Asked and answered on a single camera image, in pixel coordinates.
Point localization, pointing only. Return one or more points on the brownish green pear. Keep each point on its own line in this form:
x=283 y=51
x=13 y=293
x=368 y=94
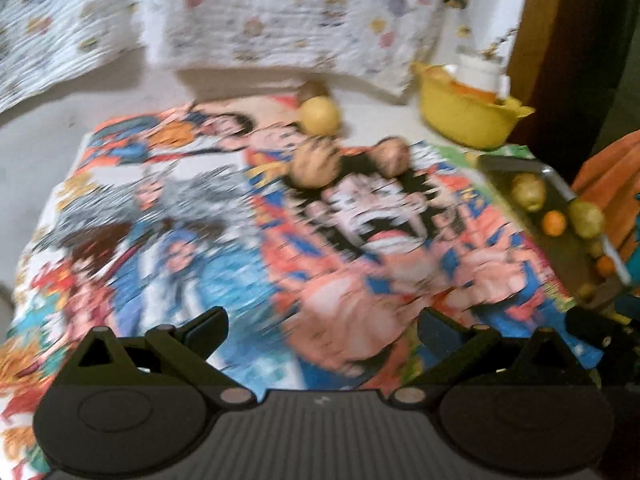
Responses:
x=527 y=191

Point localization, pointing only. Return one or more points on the printed white muslin cloth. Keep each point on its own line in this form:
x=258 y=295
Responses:
x=55 y=35
x=300 y=15

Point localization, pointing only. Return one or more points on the small orange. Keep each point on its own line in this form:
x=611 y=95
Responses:
x=606 y=266
x=554 y=223

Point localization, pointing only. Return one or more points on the tiny dark brown fruit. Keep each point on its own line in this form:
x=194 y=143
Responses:
x=586 y=291

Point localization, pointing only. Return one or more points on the large striped pepino melon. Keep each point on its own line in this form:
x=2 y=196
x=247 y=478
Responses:
x=315 y=164

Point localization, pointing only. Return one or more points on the green striped coloured drawing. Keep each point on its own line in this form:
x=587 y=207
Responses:
x=461 y=154

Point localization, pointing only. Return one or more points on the brown wooden cabinet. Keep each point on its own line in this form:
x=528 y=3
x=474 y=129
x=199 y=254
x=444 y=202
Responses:
x=570 y=50

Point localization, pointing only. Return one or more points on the yellow lemon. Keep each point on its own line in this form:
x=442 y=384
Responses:
x=321 y=116

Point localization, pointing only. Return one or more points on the small white box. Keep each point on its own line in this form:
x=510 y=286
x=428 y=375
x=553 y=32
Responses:
x=505 y=86

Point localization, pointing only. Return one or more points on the shouting figure coloured drawing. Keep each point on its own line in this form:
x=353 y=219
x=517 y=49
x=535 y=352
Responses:
x=380 y=270

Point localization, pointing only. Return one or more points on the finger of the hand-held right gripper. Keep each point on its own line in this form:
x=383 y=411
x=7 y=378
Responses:
x=595 y=332
x=611 y=291

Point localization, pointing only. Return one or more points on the white jar with orange base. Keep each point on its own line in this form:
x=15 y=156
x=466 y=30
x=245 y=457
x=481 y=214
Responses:
x=479 y=74

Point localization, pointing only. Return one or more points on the large yellow green pear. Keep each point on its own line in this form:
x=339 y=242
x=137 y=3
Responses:
x=586 y=218

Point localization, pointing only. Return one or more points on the small brown kiwi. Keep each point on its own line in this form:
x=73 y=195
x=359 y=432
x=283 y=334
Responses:
x=595 y=248

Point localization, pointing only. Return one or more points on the orange cloth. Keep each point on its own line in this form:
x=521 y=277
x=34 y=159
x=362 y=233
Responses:
x=610 y=180

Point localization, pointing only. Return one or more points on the blue white figures coloured drawing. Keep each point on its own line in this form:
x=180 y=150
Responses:
x=150 y=260

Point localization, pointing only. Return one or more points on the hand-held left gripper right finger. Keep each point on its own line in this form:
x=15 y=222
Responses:
x=435 y=327

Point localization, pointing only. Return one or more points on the thin flower sprig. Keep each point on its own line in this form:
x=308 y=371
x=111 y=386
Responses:
x=500 y=45

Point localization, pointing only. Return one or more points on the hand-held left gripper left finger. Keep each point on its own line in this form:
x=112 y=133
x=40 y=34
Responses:
x=210 y=326

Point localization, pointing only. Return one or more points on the small striped pepino melon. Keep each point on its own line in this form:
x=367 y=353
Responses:
x=392 y=156

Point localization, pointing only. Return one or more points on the yellow plastic bowl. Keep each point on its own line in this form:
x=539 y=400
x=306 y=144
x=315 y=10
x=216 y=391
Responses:
x=470 y=120

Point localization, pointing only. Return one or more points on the metal tray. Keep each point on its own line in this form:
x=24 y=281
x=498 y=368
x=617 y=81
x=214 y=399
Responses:
x=505 y=170

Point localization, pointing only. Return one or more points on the large brown kiwi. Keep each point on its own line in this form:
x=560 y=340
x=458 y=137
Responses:
x=311 y=90

